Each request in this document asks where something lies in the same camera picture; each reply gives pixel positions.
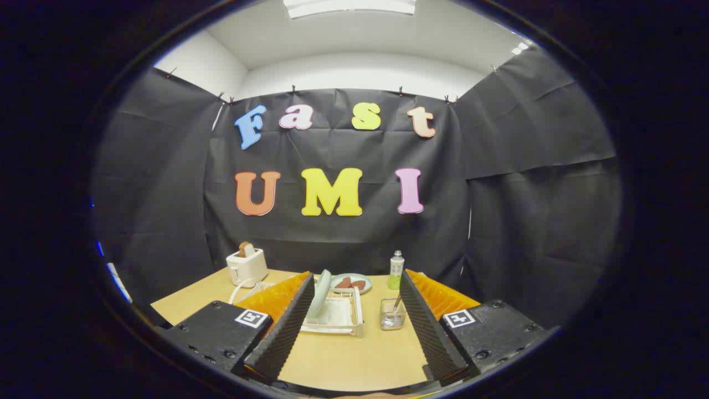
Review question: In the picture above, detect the large pale green plate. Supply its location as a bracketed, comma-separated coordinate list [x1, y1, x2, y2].
[306, 269, 332, 321]

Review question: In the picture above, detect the green and white bottle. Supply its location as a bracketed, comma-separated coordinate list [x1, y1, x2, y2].
[388, 250, 405, 290]

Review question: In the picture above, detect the small pale green food dish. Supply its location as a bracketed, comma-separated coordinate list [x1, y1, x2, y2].
[330, 273, 373, 295]

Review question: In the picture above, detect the white drain mat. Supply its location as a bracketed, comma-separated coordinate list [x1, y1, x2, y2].
[310, 299, 355, 328]

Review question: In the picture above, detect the white toaster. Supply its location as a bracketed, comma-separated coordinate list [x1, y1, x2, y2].
[226, 248, 269, 288]

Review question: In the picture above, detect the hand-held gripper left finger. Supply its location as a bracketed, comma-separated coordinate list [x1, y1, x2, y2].
[161, 270, 316, 386]

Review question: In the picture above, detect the white wire dish rack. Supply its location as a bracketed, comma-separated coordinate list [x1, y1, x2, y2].
[252, 280, 364, 337]

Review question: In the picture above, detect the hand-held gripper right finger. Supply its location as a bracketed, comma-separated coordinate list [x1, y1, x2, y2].
[399, 269, 549, 387]

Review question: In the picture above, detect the ceiling light panel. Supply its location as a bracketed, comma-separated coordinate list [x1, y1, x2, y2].
[284, 0, 416, 19]

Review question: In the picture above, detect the clear wire basket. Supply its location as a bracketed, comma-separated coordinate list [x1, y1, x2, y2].
[380, 298, 407, 331]

